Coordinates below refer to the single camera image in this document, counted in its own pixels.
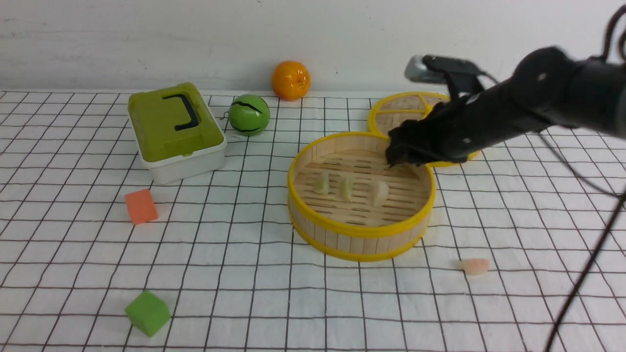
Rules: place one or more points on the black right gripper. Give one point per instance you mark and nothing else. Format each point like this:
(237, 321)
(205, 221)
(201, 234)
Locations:
(454, 130)

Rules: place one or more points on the white dumpling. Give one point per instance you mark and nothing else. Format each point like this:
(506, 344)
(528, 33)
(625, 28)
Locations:
(379, 192)

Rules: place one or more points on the light green dumpling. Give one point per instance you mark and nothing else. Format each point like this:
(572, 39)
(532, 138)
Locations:
(346, 188)

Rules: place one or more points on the pink dumpling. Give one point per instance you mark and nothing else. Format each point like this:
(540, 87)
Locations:
(475, 266)

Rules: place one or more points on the pale green dumpling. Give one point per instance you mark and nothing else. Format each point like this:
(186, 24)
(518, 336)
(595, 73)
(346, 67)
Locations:
(322, 184)

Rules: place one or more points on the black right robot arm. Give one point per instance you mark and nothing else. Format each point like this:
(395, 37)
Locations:
(546, 89)

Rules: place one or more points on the woven bamboo steamer lid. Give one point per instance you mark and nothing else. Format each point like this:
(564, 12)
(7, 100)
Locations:
(388, 113)

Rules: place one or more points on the bamboo steamer tray yellow rim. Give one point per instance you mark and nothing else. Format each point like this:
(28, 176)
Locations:
(358, 231)

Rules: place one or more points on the orange toy fruit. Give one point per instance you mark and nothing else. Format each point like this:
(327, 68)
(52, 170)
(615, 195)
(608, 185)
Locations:
(291, 80)

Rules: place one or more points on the green watermelon toy ball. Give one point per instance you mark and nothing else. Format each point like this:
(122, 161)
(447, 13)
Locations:
(249, 114)

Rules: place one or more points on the green lidded storage box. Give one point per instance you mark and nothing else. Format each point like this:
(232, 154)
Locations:
(177, 135)

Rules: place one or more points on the orange foam cube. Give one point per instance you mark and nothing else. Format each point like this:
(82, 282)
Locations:
(141, 207)

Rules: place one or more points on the green foam cube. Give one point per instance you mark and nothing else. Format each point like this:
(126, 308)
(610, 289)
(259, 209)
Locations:
(148, 313)

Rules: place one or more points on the white checkered tablecloth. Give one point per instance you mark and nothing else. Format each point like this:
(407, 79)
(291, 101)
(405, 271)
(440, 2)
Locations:
(224, 257)

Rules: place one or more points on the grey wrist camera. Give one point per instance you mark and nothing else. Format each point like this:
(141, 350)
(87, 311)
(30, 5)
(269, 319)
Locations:
(460, 76)

